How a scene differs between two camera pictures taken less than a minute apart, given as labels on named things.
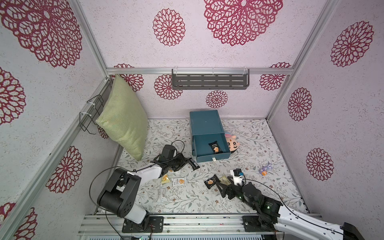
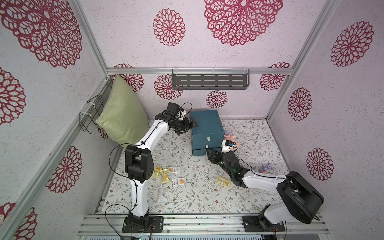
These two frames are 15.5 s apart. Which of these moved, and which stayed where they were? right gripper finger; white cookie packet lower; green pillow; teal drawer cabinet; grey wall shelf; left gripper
Moved: left gripper; right gripper finger
Stayed: grey wall shelf; green pillow; teal drawer cabinet; white cookie packet lower
